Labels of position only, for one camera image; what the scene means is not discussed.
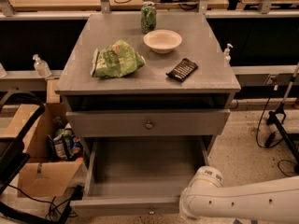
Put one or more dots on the grey top drawer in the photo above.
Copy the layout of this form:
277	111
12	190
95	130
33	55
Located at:
172	123

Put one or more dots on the clear sanitizer bottle left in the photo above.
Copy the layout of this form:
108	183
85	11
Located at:
41	66

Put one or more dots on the black chair frame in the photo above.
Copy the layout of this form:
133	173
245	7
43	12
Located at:
12	159

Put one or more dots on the white pump bottle right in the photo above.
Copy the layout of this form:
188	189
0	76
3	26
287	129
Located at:
227	52

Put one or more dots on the grey drawer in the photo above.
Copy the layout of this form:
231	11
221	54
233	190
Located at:
139	175
172	123

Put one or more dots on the white bowl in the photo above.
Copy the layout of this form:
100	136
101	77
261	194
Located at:
162	41

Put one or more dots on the black snack bar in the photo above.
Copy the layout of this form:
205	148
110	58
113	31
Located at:
182	70

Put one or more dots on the grey drawer cabinet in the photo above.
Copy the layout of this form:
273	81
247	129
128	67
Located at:
212	86

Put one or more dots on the snack bags in box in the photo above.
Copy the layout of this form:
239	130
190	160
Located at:
65	145

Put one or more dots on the green soda can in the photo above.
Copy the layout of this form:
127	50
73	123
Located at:
148	17

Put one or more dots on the cardboard box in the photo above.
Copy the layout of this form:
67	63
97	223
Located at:
43	175

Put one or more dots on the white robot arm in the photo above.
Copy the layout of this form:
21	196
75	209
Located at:
275	200

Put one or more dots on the green chip bag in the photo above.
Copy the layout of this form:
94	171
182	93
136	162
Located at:
117	60

